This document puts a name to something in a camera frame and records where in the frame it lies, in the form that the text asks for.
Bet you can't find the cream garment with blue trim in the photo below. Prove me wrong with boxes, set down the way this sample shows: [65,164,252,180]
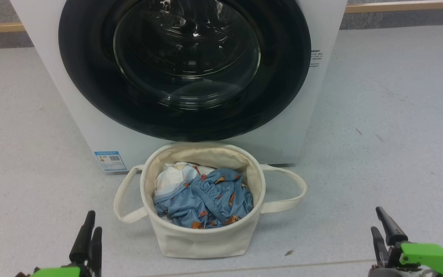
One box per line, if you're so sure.
[154,162,216,197]

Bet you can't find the blue bear print garment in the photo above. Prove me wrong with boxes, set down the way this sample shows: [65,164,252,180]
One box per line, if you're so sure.
[153,167,254,230]

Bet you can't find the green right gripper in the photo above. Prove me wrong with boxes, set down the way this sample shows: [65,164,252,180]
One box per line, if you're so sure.
[368,207,443,277]

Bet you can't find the cream canvas laundry basket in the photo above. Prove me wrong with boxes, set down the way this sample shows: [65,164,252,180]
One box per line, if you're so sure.
[113,142,308,259]

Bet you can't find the white front-load washing machine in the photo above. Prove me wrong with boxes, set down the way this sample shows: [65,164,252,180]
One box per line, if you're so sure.
[9,0,348,174]

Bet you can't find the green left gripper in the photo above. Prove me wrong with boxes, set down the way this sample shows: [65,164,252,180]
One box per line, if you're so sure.
[15,210,103,277]

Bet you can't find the blue energy label sticker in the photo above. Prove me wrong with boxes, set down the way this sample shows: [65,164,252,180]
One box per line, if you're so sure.
[94,151,127,172]

